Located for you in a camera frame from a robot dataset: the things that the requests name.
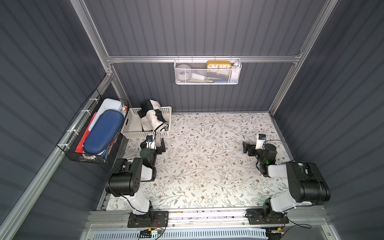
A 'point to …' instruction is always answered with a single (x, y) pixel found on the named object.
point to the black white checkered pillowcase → (151, 119)
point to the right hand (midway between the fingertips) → (254, 142)
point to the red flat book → (79, 147)
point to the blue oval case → (107, 126)
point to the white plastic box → (106, 104)
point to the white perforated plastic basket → (133, 125)
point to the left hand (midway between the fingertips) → (156, 138)
